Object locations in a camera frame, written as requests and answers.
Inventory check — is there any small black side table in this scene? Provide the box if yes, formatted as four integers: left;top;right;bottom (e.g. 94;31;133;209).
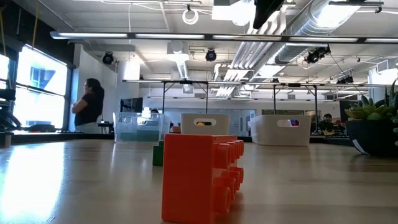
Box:
98;119;114;134

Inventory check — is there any clear plastic bin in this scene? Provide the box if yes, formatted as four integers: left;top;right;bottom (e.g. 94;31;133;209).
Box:
113;111;172;144

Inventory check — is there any white cable coil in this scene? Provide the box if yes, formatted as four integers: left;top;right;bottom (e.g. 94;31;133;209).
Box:
182;8;200;26

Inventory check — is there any silver ventilation duct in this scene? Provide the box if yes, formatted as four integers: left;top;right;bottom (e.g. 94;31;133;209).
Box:
275;0;333;65

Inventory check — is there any dark plant pot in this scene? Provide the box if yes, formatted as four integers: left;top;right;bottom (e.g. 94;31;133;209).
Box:
345;119;398;157

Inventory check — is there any white plastic bin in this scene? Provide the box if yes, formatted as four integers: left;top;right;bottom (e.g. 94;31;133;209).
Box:
249;114;313;147
179;113;231;136

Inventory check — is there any green succulent plant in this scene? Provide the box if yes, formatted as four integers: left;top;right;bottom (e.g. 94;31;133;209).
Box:
344;78;398;147

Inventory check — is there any black table frame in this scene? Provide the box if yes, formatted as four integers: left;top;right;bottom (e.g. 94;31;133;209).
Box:
161;80;210;114
272;82;320;131

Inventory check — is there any black machine with cable loop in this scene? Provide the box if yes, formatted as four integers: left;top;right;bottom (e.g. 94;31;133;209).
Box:
0;88;22;131

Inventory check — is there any black monitor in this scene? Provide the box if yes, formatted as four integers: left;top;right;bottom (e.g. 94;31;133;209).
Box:
120;97;144;113

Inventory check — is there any white ceiling vent duct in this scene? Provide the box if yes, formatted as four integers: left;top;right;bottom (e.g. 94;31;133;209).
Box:
166;40;191;80

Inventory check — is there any orange toy brick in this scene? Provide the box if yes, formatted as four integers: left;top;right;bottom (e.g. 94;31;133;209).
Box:
161;133;245;224

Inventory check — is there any green toy brick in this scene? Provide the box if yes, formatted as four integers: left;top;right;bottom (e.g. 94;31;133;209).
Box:
152;140;165;167
136;129;160;142
119;131;137;142

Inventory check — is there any black track light cluster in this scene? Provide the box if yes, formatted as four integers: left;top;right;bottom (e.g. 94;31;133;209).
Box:
336;75;354;85
304;45;331;65

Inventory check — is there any bright window pane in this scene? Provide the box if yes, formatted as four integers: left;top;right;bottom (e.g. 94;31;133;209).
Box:
12;45;68;130

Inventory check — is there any long ceiling light bar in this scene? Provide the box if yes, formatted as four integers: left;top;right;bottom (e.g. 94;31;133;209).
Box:
49;30;398;44

